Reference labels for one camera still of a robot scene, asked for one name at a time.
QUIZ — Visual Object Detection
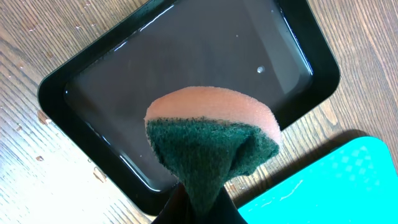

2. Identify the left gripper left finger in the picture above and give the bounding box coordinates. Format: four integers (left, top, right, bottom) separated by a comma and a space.
152, 183, 198, 224

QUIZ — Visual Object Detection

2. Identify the green and pink sponge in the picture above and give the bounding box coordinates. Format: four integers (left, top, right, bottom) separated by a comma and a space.
144, 86, 282, 217

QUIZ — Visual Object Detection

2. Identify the teal plastic tray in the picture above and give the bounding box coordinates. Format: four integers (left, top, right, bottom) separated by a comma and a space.
238, 136, 397, 224

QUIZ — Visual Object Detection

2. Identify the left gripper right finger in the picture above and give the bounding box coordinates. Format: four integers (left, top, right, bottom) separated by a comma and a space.
205, 187, 247, 224

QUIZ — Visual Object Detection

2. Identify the black rectangular water tray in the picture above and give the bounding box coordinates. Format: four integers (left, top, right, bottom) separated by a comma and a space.
38, 0, 340, 215

